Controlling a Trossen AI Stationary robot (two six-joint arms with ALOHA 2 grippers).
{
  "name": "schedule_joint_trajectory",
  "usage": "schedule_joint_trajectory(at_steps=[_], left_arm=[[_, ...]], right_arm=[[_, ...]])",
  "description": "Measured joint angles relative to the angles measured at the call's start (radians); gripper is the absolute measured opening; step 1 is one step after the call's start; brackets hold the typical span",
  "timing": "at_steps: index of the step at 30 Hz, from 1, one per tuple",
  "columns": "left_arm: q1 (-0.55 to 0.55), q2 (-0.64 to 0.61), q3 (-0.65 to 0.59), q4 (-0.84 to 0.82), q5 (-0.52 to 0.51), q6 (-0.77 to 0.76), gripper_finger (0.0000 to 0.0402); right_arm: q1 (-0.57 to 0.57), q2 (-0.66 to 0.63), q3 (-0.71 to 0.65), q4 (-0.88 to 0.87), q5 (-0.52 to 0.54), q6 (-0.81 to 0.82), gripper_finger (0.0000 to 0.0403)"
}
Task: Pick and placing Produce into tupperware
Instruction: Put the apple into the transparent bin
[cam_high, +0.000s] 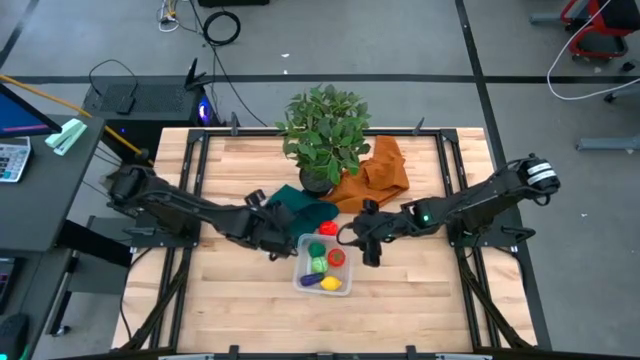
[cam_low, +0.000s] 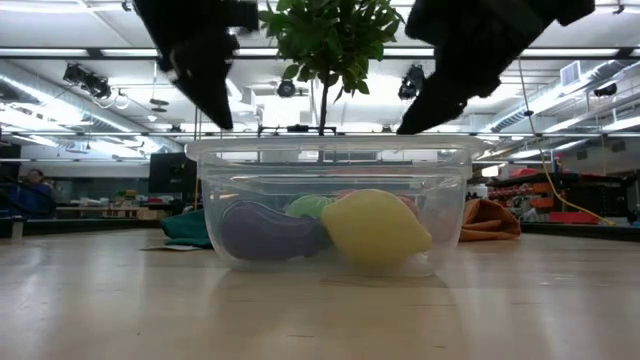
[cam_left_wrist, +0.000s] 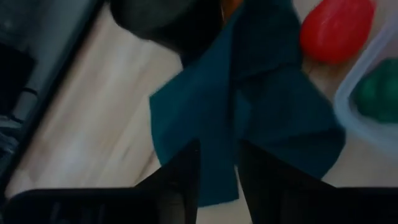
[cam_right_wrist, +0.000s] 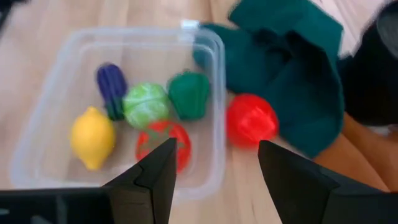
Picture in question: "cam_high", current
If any coiled black cable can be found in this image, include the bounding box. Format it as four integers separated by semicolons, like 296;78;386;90
201;9;243;48

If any potted green artificial plant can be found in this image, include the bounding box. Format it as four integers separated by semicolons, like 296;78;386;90
274;83;374;198

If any black computer mouse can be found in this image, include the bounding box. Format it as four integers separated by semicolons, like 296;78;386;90
0;313;31;360

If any computer monitor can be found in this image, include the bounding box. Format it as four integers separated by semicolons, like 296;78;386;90
0;82;64;141

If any black computer tower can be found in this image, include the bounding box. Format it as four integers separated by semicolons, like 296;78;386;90
81;74;222;151

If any red and black chair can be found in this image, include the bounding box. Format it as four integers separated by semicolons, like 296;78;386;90
559;0;640;62

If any black wifi antenna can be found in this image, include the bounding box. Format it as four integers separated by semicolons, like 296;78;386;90
183;56;215;92

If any yellow pole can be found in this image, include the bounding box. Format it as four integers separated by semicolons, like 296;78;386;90
0;73;155;167

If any black desk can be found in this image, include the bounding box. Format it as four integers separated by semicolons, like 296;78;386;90
0;113;107;254

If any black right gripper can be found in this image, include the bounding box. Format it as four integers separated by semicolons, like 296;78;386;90
349;198;396;269

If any clear plastic tupperware container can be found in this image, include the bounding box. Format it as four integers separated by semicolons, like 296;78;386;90
291;232;354;298

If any red tomato toy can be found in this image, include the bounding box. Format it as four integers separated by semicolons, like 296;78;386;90
326;247;348;268

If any grey desk calculator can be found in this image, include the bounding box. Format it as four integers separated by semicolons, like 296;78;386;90
0;135;33;184

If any dark green cloth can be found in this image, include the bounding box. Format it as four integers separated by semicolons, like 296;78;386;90
267;183;342;242

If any grey chair base leg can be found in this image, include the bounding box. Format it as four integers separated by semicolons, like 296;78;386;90
574;133;640;153

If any mint green stapler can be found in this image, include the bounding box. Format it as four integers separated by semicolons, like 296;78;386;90
43;117;89;158

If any white floor cable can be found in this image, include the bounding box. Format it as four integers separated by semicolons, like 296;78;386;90
545;0;640;102

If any purple eggplant toy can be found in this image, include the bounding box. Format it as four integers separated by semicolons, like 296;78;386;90
298;272;327;288

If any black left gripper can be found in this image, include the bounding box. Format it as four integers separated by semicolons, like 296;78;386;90
243;188;302;262

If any orange cloth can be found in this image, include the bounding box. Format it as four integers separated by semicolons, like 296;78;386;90
319;134;412;216

